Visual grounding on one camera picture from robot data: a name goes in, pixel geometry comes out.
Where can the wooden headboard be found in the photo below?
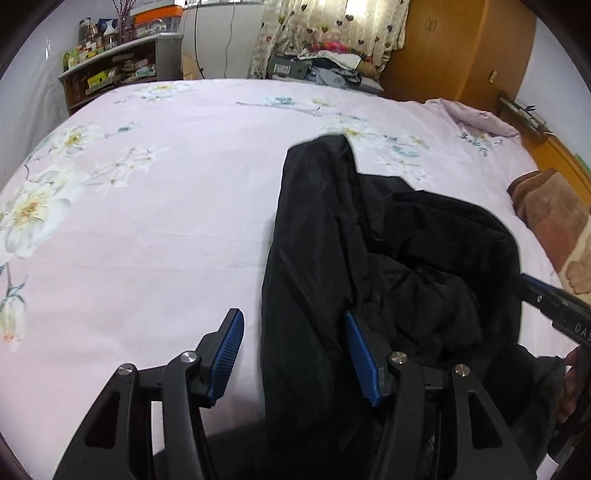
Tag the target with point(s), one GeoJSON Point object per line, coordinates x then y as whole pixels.
{"type": "Point", "coordinates": [544, 146]}

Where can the cluttered wooden shelf unit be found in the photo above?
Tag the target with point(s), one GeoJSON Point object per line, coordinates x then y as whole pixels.
{"type": "Point", "coordinates": [152, 58]}

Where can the heart pattern curtain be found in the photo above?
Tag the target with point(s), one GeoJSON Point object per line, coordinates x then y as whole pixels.
{"type": "Point", "coordinates": [372, 30]}

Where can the wooden wardrobe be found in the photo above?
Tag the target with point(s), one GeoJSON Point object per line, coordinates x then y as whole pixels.
{"type": "Point", "coordinates": [466, 51]}

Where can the purple dried flower branches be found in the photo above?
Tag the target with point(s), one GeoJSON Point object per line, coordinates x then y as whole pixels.
{"type": "Point", "coordinates": [124, 19]}

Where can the pile of clothes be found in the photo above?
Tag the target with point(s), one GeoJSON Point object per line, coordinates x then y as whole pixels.
{"type": "Point", "coordinates": [328, 64]}

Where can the black puffer jacket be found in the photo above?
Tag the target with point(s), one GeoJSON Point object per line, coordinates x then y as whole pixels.
{"type": "Point", "coordinates": [430, 273]}

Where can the orange lid storage box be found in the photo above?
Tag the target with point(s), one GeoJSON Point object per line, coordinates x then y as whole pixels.
{"type": "Point", "coordinates": [165, 19]}

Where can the bunny print plush blanket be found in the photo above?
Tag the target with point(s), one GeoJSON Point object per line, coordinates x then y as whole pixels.
{"type": "Point", "coordinates": [550, 207]}

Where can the pink floral bed quilt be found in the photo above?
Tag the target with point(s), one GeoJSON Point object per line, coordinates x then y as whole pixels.
{"type": "Point", "coordinates": [138, 222]}

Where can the person right hand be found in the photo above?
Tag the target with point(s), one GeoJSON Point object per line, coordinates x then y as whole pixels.
{"type": "Point", "coordinates": [574, 382]}

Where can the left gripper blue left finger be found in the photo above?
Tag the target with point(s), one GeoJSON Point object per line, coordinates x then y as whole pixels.
{"type": "Point", "coordinates": [217, 352]}

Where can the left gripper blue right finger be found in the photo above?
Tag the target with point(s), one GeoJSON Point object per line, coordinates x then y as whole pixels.
{"type": "Point", "coordinates": [370, 354]}

